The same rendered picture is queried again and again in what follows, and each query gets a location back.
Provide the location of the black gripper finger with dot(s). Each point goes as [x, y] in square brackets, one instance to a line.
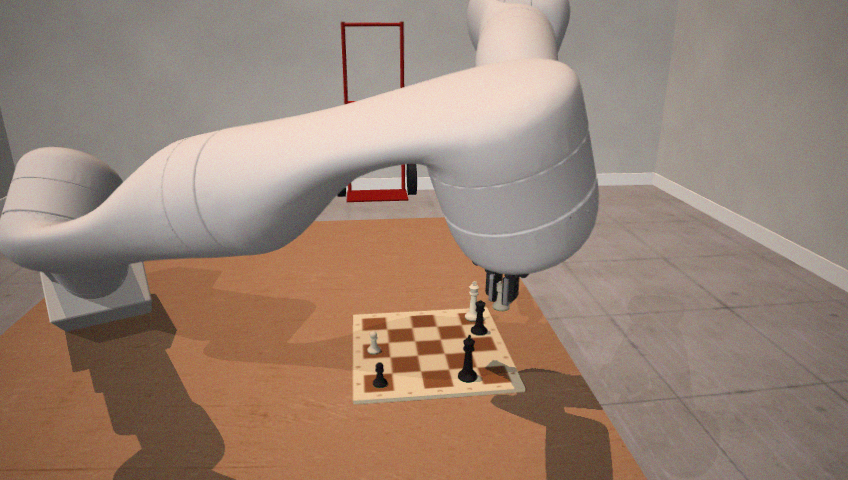
[510, 287]
[492, 280]

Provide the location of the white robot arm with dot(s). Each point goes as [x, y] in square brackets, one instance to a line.
[506, 145]

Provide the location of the wooden chessboard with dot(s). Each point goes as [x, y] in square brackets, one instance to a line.
[422, 353]

